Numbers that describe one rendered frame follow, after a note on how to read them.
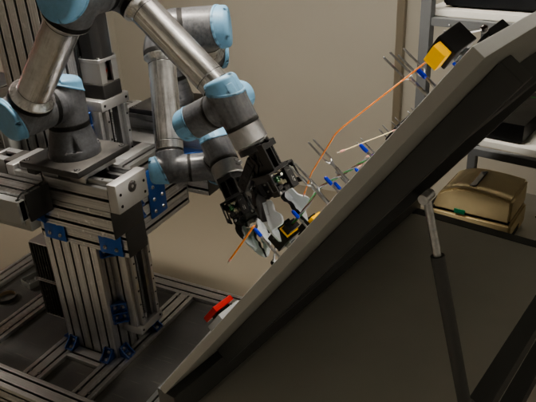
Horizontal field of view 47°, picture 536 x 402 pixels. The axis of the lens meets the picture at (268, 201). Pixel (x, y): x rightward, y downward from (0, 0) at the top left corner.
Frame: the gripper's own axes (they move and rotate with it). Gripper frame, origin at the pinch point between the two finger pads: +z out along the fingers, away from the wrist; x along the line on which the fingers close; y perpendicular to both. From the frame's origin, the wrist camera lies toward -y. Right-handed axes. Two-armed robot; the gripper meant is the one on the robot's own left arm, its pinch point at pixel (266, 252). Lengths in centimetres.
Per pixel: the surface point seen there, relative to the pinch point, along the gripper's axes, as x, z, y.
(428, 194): 41, 18, 43
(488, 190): 56, -8, -88
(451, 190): 45, -14, -88
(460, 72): 50, 15, 72
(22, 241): -183, -124, -148
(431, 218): 39, 21, 41
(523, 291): 48, 30, -51
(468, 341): 30, 36, -30
